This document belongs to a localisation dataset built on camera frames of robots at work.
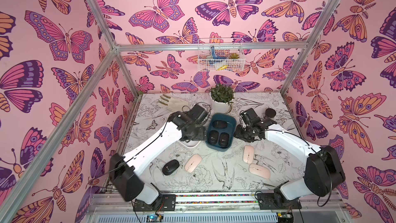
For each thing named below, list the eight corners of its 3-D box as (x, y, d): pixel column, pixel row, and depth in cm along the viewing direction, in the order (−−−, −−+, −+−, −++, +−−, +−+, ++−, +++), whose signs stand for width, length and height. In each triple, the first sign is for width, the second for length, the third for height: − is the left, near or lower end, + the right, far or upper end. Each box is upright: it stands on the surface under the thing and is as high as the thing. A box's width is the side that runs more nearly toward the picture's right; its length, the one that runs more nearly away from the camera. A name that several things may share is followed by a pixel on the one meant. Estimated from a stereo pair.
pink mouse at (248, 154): (242, 162, 88) (243, 161, 86) (243, 145, 95) (244, 143, 93) (253, 164, 87) (254, 163, 86) (253, 147, 94) (254, 145, 92)
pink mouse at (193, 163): (183, 168, 86) (182, 167, 85) (193, 152, 92) (193, 151, 91) (192, 175, 84) (192, 174, 82) (203, 158, 90) (203, 157, 88)
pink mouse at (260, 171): (247, 173, 84) (248, 172, 83) (249, 163, 88) (250, 161, 86) (268, 180, 82) (270, 179, 80) (269, 170, 85) (270, 168, 84)
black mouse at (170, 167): (165, 178, 83) (164, 176, 81) (160, 169, 86) (159, 167, 84) (181, 166, 87) (180, 165, 85) (176, 159, 90) (175, 157, 88)
